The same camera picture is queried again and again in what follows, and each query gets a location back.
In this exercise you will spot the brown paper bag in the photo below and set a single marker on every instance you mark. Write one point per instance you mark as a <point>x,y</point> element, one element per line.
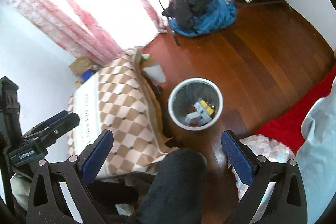
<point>81,64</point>

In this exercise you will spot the red blanket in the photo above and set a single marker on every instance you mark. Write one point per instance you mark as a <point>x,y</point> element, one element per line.
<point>287,128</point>

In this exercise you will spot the pink white toothpaste box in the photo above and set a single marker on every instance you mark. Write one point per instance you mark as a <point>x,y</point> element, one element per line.
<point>193,117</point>

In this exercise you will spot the yellow red box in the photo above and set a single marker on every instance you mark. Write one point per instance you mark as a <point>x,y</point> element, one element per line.
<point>209,108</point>

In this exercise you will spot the white blue long box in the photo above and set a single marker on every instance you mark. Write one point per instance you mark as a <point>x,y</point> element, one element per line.
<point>204,115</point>

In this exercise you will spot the black fuzzy trouser leg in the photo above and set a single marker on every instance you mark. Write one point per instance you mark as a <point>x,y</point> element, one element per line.
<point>175,196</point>

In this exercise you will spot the white round trash bin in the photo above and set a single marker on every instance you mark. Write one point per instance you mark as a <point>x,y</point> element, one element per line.
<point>185,94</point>

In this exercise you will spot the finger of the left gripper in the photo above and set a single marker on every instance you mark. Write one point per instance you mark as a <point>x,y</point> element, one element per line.
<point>54,127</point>

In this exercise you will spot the checkered table cloth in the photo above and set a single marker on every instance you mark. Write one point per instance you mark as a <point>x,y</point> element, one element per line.
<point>119,98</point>

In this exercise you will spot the checkered pink bedding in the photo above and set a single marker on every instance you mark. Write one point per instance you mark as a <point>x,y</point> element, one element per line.
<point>316,162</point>

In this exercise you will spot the blue black clothes pile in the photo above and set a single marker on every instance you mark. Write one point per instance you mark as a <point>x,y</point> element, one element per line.
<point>193,18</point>

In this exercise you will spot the black clothes rack pole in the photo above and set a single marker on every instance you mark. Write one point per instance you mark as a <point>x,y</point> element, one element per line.
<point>171,30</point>

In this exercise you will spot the blue lid white jar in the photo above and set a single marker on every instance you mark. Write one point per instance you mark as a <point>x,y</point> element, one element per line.
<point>87,74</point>

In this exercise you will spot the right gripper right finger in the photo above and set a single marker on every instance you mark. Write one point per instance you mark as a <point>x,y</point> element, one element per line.
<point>288,200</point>

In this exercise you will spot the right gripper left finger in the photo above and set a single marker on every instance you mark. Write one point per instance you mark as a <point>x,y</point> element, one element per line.
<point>77,172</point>

